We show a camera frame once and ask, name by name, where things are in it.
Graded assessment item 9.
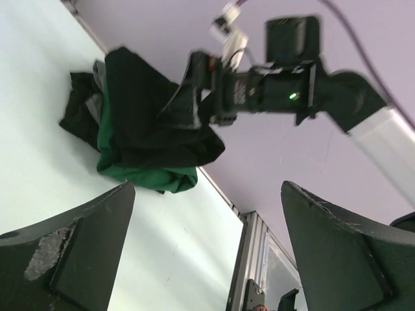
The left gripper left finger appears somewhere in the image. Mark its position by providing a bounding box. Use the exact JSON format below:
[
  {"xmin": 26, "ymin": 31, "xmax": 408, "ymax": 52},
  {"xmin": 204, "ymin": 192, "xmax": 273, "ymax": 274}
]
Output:
[{"xmin": 1, "ymin": 181, "xmax": 136, "ymax": 310}]

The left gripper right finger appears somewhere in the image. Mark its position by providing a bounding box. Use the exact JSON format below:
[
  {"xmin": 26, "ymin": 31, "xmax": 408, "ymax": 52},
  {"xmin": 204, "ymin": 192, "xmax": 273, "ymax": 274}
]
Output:
[{"xmin": 281, "ymin": 181, "xmax": 414, "ymax": 310}]

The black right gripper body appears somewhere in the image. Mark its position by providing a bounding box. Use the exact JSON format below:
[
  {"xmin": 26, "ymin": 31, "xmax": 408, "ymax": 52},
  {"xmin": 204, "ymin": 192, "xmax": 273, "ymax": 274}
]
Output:
[{"xmin": 156, "ymin": 51, "xmax": 250, "ymax": 129}]

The plain black t-shirt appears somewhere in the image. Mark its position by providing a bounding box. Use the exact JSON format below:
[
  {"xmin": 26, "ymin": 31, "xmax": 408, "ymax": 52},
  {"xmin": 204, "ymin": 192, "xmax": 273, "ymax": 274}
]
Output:
[{"xmin": 103, "ymin": 46, "xmax": 225, "ymax": 168}]

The green folded t-shirt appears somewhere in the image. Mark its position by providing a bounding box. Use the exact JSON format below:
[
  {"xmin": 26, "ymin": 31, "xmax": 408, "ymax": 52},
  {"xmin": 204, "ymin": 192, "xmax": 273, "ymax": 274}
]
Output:
[{"xmin": 97, "ymin": 96, "xmax": 198, "ymax": 194}]

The grey folded garment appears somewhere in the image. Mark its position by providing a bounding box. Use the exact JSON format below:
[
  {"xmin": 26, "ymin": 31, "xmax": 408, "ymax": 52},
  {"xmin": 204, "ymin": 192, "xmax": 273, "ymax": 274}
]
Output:
[{"xmin": 86, "ymin": 60, "xmax": 106, "ymax": 124}]

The dark folded garment under green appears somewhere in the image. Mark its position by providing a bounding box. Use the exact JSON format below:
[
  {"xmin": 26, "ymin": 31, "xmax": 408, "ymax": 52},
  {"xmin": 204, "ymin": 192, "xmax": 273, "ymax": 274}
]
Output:
[{"xmin": 59, "ymin": 72, "xmax": 99, "ymax": 151}]

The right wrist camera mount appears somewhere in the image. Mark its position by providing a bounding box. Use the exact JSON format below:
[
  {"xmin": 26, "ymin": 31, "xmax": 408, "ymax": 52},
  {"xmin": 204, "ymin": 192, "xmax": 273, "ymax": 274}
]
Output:
[{"xmin": 210, "ymin": 1, "xmax": 248, "ymax": 70}]

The aluminium frame rail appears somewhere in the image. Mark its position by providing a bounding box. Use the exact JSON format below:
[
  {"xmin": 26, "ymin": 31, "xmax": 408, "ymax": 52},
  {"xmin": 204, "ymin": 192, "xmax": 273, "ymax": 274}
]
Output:
[{"xmin": 225, "ymin": 211, "xmax": 308, "ymax": 310}]

